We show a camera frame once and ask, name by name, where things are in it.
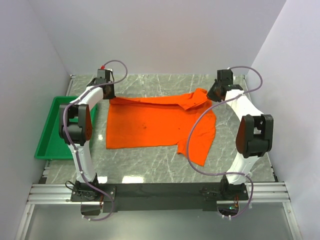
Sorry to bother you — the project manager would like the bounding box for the orange t-shirt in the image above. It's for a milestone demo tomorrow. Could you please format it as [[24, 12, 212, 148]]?
[[105, 88, 217, 166]]

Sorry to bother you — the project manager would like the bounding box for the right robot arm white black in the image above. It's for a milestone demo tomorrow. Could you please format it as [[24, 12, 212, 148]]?
[[207, 68, 274, 200]]

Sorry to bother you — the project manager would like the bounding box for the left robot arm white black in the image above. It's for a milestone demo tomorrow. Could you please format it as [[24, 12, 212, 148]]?
[[58, 68, 115, 202]]

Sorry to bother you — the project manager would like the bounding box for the green plastic tray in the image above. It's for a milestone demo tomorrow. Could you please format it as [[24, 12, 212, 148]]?
[[34, 96, 98, 161]]

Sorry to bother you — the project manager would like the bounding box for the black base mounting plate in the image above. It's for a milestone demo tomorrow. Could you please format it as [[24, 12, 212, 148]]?
[[70, 181, 249, 213]]

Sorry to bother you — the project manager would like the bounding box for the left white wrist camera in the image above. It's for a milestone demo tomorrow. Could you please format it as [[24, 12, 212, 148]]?
[[99, 65, 113, 72]]

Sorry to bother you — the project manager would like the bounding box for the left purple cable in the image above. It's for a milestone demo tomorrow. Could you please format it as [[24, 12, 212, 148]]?
[[61, 59, 128, 222]]

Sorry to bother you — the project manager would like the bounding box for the aluminium frame rail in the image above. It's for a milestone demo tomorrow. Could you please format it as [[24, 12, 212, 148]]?
[[15, 182, 302, 240]]

